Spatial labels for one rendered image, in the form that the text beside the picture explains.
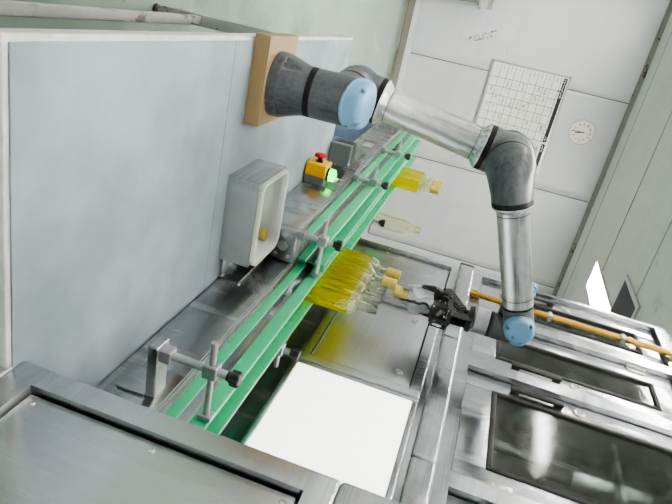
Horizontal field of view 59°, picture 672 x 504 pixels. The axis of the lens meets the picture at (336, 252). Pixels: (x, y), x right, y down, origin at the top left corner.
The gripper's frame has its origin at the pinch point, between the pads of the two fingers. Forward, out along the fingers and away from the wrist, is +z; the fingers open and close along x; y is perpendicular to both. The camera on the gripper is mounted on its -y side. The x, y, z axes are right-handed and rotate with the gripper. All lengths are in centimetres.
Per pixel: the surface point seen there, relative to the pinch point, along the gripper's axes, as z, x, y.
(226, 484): 9, -24, 103
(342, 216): 25.5, -12.6, -11.6
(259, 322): 29, -4, 42
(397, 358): -3.4, 12.9, 13.9
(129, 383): 40, -8, 77
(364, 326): 9.0, 13.3, 3.2
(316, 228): 29.3, -13.0, 2.6
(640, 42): -136, -51, -587
